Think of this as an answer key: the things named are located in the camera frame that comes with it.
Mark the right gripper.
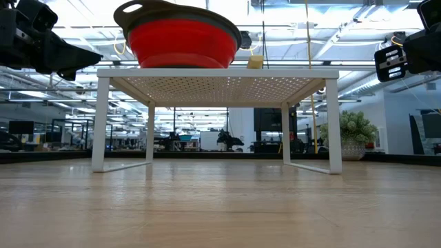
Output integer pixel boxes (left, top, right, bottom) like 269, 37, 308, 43
373, 29, 441, 83

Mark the green potted plant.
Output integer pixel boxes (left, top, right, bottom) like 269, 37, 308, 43
319, 110, 379, 162

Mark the white perforated metal shelf riser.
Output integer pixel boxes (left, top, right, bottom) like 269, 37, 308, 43
90, 68, 343, 175

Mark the red collapsible colander grey rim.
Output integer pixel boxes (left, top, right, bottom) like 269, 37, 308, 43
112, 0, 243, 69

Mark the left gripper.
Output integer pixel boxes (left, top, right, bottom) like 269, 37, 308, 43
0, 8, 103, 82

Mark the black wall screen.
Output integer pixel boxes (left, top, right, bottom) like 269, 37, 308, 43
254, 107, 298, 132

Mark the dark standing panel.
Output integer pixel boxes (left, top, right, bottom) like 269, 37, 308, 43
409, 109, 441, 156

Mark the black aluminium table frame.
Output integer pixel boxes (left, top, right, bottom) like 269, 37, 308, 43
0, 150, 430, 166

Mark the small black background monitor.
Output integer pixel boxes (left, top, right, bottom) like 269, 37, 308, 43
8, 120, 34, 135

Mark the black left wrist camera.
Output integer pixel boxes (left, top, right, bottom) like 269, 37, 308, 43
15, 0, 59, 34

